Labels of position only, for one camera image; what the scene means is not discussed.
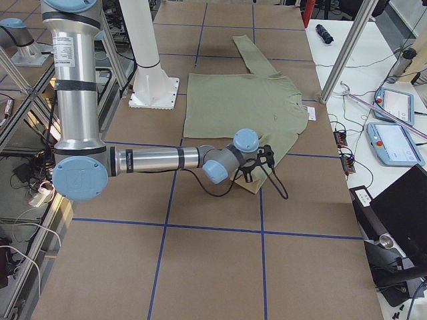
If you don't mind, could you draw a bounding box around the grey metal water bottle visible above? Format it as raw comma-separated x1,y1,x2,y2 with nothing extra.
386,47,417,84

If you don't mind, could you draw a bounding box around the pink reacher grabber stick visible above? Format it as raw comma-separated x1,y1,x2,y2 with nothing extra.
340,81,426,139

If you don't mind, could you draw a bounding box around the black laptop computer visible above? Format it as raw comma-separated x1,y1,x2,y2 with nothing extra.
350,165,426,264

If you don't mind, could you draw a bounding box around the aluminium truss frame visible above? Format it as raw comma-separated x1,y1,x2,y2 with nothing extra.
0,29,137,320

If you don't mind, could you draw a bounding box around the white paper clothing tag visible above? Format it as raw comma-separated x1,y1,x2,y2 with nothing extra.
301,104,316,121

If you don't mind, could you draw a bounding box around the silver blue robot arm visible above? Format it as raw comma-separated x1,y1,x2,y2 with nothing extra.
1,17,35,49
41,1,274,201

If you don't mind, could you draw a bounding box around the white camera stand column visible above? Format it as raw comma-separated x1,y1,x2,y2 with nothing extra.
119,0,179,110

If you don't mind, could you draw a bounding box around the aluminium frame post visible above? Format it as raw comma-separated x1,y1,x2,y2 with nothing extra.
320,0,378,104

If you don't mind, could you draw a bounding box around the far grey teach pendant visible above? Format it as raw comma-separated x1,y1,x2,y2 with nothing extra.
374,87,414,126

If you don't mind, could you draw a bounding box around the arm mounting base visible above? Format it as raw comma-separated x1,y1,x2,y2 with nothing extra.
11,43,53,67

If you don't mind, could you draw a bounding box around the orange black electronics board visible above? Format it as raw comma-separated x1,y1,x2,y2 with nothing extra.
334,131,348,148

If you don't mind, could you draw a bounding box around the olive green long-sleeve shirt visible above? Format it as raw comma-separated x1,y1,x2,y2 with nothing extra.
182,35,310,194

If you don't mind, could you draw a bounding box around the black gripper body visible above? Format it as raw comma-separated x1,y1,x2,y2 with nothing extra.
240,145,274,183

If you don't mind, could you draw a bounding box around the folded dark blue umbrella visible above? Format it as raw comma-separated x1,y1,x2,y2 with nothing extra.
316,24,334,45

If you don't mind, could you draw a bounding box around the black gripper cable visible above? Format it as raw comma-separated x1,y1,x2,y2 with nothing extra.
182,159,289,200

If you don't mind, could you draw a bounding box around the grey teach pendant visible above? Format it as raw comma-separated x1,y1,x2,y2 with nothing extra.
374,87,414,126
366,123,425,167

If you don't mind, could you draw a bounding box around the white power strip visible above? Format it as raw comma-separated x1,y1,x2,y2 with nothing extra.
28,185,55,207

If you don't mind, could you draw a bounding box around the near grey teach pendant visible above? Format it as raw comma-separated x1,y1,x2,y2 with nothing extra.
366,123,425,167

